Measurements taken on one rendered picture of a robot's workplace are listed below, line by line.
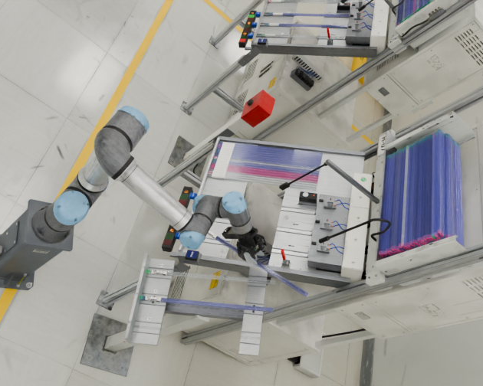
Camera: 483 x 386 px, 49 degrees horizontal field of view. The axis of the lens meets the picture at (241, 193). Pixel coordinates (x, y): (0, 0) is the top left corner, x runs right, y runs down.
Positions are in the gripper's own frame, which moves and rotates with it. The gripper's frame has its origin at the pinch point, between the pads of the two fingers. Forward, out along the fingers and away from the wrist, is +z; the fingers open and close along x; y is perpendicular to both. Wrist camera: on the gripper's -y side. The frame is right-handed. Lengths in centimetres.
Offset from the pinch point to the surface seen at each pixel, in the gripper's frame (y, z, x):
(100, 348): -73, 55, -51
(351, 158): -1, 12, 76
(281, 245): -1.2, 12.3, 18.1
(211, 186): -45, 3, 27
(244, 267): -7.6, 11.3, 1.0
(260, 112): -63, 9, 86
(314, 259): 16.3, 9.9, 17.0
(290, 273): 9.6, 13.4, 8.8
